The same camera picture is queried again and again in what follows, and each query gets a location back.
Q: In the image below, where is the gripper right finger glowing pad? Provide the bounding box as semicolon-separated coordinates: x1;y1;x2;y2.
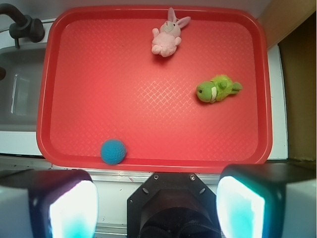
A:
216;163;317;238

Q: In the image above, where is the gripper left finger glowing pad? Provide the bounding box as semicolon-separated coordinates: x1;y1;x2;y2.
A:
0;169;99;238

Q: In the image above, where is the blue textured ball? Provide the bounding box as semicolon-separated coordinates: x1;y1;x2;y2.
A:
101;139;127;165

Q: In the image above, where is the grey sink basin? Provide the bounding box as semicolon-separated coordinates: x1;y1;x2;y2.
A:
0;43;47;132

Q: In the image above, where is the green plush turtle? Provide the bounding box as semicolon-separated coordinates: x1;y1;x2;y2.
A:
196;75;243;104

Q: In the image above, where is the red plastic tray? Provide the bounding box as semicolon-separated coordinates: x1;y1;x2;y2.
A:
36;6;272;173

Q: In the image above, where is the black faucet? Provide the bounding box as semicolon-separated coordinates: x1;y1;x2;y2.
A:
0;3;45;49

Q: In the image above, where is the pink plush bunny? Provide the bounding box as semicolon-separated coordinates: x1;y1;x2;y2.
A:
151;7;191;58

